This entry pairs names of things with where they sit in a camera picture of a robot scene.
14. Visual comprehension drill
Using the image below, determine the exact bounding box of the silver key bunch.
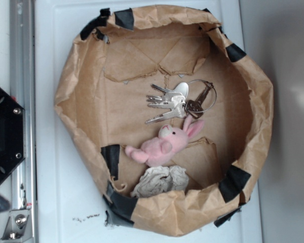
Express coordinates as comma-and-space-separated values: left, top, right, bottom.
145, 79, 217, 125

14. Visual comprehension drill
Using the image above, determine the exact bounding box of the pink plush bunny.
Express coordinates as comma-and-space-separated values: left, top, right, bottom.
125, 115, 205, 167

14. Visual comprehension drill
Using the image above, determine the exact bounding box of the brown paper bag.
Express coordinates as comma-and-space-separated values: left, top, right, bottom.
55, 5, 273, 236

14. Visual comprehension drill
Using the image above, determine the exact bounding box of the crumpled white paper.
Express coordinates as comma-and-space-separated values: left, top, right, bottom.
130, 165, 189, 198

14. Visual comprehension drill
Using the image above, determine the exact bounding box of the white tray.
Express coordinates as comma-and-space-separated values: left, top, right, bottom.
35, 1, 262, 242

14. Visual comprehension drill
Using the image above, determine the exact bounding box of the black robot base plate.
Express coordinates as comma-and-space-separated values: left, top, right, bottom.
0, 87, 24, 185

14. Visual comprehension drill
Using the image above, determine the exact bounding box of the aluminium frame rail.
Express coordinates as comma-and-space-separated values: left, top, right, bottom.
0, 1, 38, 242

